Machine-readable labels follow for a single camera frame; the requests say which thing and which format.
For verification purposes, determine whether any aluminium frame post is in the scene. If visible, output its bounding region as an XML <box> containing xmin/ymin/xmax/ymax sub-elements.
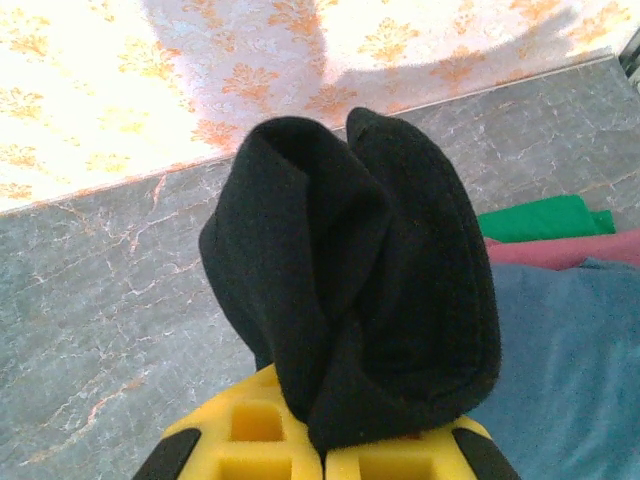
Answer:
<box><xmin>618</xmin><ymin>27</ymin><xmax>640</xmax><ymax>94</ymax></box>

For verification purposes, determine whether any green t-shirt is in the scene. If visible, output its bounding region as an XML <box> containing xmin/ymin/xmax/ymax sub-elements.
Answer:
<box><xmin>476</xmin><ymin>193</ymin><xmax>617</xmax><ymax>246</ymax></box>

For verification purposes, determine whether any pink cloth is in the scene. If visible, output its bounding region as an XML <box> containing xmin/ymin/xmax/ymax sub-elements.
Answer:
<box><xmin>483</xmin><ymin>228</ymin><xmax>640</xmax><ymax>272</ymax></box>

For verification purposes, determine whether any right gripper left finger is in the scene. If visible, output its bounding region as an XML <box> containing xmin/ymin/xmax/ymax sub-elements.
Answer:
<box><xmin>130</xmin><ymin>366</ymin><xmax>325</xmax><ymax>480</ymax></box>

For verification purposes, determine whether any blue t-shirt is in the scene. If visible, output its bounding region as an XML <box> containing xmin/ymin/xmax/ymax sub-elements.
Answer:
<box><xmin>467</xmin><ymin>256</ymin><xmax>640</xmax><ymax>480</ymax></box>

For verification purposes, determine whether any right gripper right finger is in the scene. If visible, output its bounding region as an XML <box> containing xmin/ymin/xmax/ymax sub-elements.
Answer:
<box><xmin>324</xmin><ymin>413</ymin><xmax>522</xmax><ymax>480</ymax></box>

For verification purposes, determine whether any black t-shirt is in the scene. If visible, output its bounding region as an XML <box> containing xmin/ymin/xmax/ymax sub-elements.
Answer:
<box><xmin>197</xmin><ymin>105</ymin><xmax>504</xmax><ymax>452</ymax></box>

